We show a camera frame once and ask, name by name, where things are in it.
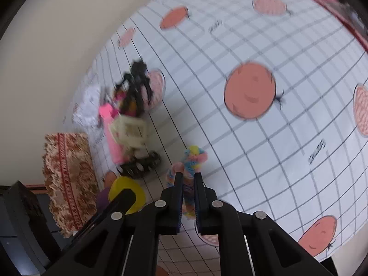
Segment crumpled white paper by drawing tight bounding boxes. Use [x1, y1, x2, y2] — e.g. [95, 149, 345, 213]
[72, 85, 102, 127]

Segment black action figure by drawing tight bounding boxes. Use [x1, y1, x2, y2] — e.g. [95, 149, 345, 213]
[115, 60, 154, 117]

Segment black hair clip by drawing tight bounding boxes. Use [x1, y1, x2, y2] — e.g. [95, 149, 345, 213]
[119, 150, 161, 179]

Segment pastel knitted toy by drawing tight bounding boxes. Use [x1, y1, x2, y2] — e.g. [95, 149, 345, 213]
[167, 146, 208, 222]

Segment patterned brown red cloth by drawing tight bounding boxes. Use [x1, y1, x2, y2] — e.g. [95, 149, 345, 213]
[43, 132, 100, 239]

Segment yellow ball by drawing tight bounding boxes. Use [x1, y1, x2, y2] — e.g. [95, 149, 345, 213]
[108, 177, 146, 215]

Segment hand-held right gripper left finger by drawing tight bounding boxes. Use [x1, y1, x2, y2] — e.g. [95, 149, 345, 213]
[43, 172, 184, 276]

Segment beige hair claw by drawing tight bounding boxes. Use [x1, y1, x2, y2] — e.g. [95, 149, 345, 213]
[111, 115, 148, 157]

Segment purple plastic toy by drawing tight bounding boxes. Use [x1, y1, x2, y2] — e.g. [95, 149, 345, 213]
[96, 186, 112, 212]

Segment desktop with checked fruit cloth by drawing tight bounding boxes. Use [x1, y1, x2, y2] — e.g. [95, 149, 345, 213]
[62, 0, 368, 276]

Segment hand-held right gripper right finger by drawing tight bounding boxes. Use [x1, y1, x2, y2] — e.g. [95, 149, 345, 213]
[195, 172, 337, 276]

